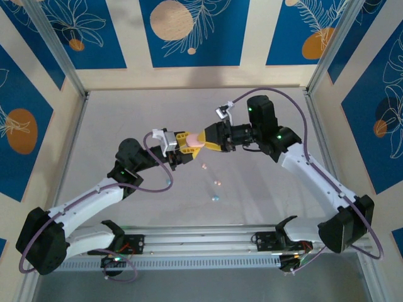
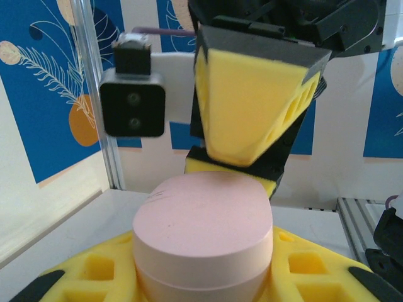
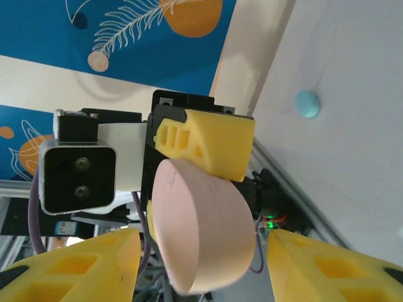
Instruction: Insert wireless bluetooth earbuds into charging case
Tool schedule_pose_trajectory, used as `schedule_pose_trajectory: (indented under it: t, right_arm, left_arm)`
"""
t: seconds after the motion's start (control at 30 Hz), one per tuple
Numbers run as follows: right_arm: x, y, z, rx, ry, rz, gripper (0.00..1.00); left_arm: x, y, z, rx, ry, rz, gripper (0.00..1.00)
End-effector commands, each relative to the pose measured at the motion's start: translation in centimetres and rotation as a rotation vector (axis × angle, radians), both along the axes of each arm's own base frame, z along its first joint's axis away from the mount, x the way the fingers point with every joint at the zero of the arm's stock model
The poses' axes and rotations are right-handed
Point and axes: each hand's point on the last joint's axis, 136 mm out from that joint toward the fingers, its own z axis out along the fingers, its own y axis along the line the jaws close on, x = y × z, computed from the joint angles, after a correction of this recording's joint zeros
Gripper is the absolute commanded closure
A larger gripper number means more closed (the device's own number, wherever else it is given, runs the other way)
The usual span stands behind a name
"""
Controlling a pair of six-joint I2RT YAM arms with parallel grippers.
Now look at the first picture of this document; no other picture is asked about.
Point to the pink earbud charging case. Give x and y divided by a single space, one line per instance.
193 140

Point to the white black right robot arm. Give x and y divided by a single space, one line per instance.
315 179

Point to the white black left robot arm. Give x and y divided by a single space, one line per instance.
88 201

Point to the control circuit board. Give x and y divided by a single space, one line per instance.
113 262
289 262

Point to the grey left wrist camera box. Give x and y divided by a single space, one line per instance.
171 143

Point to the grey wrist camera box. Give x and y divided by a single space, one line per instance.
171 143
222 112

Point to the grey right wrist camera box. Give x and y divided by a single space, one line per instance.
222 112

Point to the aluminium table side rail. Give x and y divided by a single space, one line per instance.
70 148
318 126

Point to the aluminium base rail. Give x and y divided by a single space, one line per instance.
201 239

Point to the aluminium frame post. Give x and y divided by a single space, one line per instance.
332 47
56 50

